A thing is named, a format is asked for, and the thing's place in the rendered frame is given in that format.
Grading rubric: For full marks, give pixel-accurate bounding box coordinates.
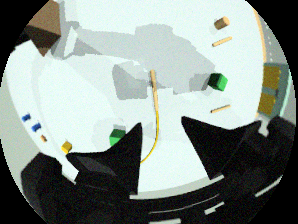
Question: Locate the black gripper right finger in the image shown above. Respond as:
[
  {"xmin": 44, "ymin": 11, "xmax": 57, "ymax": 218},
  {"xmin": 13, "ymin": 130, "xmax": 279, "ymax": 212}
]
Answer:
[{"xmin": 181, "ymin": 116, "xmax": 262, "ymax": 180}]

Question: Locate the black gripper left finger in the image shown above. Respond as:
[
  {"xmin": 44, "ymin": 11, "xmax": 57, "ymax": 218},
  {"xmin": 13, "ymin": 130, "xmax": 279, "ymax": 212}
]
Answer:
[{"xmin": 65, "ymin": 123, "xmax": 144, "ymax": 196}]

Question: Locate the blue cylinder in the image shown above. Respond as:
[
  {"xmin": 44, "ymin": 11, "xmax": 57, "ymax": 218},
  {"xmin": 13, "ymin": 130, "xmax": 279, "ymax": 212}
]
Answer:
[
  {"xmin": 31, "ymin": 123, "xmax": 41, "ymax": 132},
  {"xmin": 21, "ymin": 115, "xmax": 31, "ymax": 121}
]

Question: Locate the yellow string with wooden stick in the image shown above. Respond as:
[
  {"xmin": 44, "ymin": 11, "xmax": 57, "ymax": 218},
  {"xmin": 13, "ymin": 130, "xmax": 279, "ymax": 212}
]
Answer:
[{"xmin": 140, "ymin": 69, "xmax": 160, "ymax": 164}]

